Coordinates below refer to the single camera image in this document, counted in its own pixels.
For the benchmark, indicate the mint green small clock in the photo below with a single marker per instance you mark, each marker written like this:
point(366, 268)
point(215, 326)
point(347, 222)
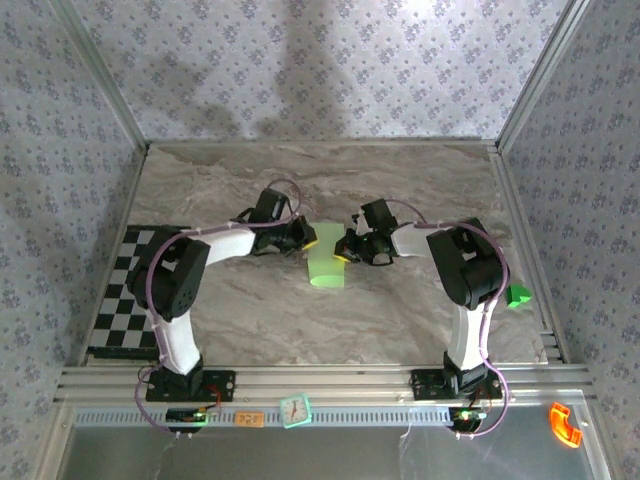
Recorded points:
point(295, 411)

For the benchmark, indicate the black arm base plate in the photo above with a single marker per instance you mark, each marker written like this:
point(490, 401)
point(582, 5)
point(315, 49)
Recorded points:
point(422, 385)
point(225, 385)

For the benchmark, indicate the light green paper sheet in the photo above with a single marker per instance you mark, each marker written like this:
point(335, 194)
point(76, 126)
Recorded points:
point(325, 260)

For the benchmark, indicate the thin aluminium rear rail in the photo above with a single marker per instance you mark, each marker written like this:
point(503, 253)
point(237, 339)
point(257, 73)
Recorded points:
point(325, 142)

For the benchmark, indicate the black and grey checkerboard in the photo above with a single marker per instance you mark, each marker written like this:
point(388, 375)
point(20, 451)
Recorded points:
point(120, 300)

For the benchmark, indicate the shiny metal panel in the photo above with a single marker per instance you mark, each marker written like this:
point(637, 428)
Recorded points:
point(325, 455)

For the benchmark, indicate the long aluminium frame rail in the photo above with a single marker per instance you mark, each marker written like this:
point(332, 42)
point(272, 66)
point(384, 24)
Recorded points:
point(325, 382)

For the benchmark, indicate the orange label tag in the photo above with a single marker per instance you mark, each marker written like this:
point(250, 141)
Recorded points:
point(249, 419)

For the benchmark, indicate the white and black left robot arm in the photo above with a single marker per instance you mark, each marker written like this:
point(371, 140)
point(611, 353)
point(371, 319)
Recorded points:
point(170, 285)

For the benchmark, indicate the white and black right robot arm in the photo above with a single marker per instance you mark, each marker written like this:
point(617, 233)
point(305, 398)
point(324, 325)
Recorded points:
point(465, 270)

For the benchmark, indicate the green plastic block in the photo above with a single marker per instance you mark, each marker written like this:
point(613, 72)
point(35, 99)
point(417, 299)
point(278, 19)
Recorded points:
point(517, 295)

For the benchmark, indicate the aluminium frame post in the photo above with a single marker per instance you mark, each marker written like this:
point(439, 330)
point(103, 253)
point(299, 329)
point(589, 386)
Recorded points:
point(103, 75)
point(541, 75)

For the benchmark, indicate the small black controller board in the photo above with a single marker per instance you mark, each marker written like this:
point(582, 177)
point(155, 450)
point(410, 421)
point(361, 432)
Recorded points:
point(182, 415)
point(467, 416)

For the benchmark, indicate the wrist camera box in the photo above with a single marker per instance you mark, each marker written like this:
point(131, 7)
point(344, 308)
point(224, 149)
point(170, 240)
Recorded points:
point(270, 205)
point(378, 212)

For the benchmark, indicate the aluminium side rail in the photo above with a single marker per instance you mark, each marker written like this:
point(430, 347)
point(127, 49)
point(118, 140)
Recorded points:
point(132, 195)
point(512, 200)

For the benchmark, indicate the orange curved plastic piece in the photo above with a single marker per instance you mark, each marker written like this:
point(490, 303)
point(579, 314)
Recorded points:
point(557, 415)

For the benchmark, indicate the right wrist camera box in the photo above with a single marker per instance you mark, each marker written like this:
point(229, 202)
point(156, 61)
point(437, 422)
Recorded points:
point(378, 212)

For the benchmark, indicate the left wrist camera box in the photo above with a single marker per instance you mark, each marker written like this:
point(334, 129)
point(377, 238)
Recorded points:
point(270, 205)

